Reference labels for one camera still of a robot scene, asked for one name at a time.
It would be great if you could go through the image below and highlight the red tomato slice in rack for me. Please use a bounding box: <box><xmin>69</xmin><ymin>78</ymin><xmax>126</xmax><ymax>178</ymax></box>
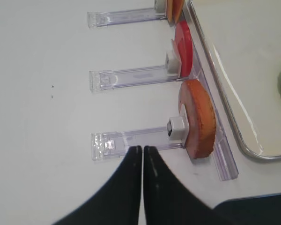
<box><xmin>171</xmin><ymin>20</ymin><xmax>193</xmax><ymax>80</ymax></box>

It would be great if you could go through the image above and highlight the orange cheese slice near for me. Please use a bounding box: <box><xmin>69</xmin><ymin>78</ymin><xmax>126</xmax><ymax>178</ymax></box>
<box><xmin>172</xmin><ymin>0</ymin><xmax>185</xmax><ymax>24</ymax></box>

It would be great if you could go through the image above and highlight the white pusher block near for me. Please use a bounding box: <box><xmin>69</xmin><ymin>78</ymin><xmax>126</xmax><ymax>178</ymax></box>
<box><xmin>167</xmin><ymin>104</ymin><xmax>190</xmax><ymax>145</ymax></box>

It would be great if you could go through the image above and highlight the clear acrylic left rack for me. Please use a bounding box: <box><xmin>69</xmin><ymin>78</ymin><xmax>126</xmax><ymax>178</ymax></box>
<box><xmin>87</xmin><ymin>7</ymin><xmax>239</xmax><ymax>182</ymax></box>

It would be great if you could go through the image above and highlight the orange cheese slice far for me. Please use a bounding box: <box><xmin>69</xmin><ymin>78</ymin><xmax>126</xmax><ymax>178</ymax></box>
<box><xmin>165</xmin><ymin>0</ymin><xmax>173</xmax><ymax>23</ymax></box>

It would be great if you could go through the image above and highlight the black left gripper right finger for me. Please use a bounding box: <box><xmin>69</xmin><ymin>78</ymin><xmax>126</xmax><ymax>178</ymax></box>
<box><xmin>143</xmin><ymin>146</ymin><xmax>227</xmax><ymax>225</ymax></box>

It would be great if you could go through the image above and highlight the white pusher block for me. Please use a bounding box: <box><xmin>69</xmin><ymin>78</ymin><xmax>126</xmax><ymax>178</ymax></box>
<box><xmin>154</xmin><ymin>0</ymin><xmax>167</xmax><ymax>14</ymax></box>
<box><xmin>167</xmin><ymin>104</ymin><xmax>190</xmax><ymax>145</ymax></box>
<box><xmin>165</xmin><ymin>46</ymin><xmax>182</xmax><ymax>75</ymax></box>

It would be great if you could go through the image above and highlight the white pusher block far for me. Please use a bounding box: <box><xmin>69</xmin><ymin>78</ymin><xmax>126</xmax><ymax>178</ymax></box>
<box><xmin>154</xmin><ymin>0</ymin><xmax>167</xmax><ymax>14</ymax></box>

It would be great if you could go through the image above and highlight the white rectangular serving tray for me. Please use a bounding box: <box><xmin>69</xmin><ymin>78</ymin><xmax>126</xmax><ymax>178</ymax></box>
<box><xmin>187</xmin><ymin>0</ymin><xmax>281</xmax><ymax>160</ymax></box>

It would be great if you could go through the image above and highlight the orange bun slice in rack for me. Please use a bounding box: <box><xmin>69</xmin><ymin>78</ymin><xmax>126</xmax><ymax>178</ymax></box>
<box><xmin>178</xmin><ymin>79</ymin><xmax>216</xmax><ymax>159</ymax></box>

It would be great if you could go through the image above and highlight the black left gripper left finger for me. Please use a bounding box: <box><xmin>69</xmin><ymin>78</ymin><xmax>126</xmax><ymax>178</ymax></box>
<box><xmin>55</xmin><ymin>146</ymin><xmax>142</xmax><ymax>225</ymax></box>

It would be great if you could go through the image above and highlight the orange cheese slice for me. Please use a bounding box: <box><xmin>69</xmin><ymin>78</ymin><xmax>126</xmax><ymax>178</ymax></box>
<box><xmin>165</xmin><ymin>0</ymin><xmax>173</xmax><ymax>23</ymax></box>
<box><xmin>172</xmin><ymin>0</ymin><xmax>185</xmax><ymax>24</ymax></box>

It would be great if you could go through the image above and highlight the white pusher block middle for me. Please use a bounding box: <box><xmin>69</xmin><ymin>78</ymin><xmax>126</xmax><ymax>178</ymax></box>
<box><xmin>165</xmin><ymin>46</ymin><xmax>182</xmax><ymax>75</ymax></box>

